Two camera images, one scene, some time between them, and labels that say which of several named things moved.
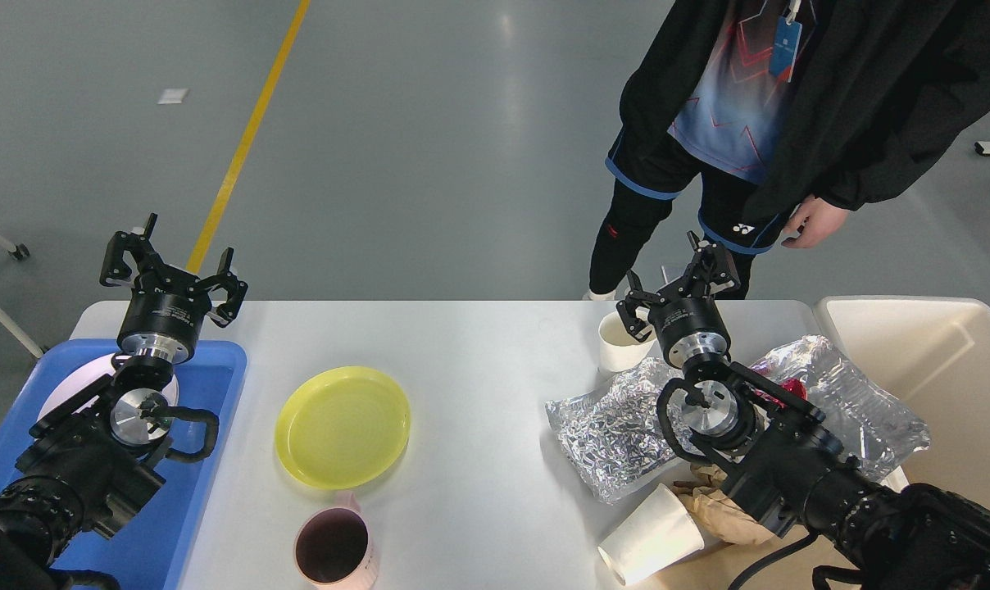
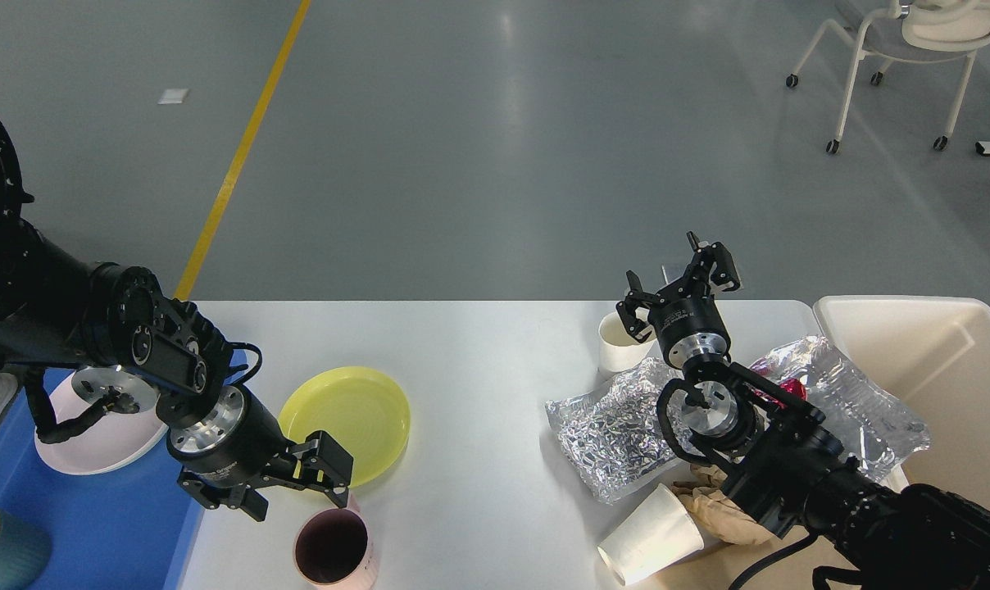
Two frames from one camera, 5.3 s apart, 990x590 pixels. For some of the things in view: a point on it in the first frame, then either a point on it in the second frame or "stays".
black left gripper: [167, 309] -> [238, 442]
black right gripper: [689, 323] stays
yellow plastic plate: [342, 427] stays
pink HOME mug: [333, 548] stays
